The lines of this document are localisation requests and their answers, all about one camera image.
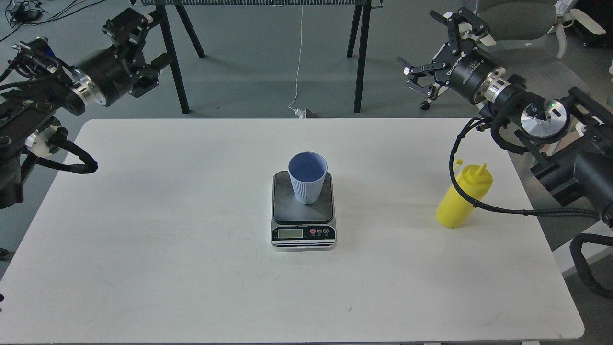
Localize black legged background table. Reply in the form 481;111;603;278
155;0;378;116

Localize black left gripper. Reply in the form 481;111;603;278
72;8;171;106

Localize blue plastic cup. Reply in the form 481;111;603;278
288;151;328;205

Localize black floor cables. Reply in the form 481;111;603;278
0;0;108;45

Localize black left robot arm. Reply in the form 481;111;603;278
0;8;171;209

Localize digital kitchen scale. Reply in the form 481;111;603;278
270;171;338;251

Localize white power cable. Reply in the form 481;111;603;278
288;5;318;119

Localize yellow squeeze bottle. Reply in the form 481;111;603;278
435;163;493;229

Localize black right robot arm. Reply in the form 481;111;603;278
398;7;612;227

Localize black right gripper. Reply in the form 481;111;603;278
397;7;506;104

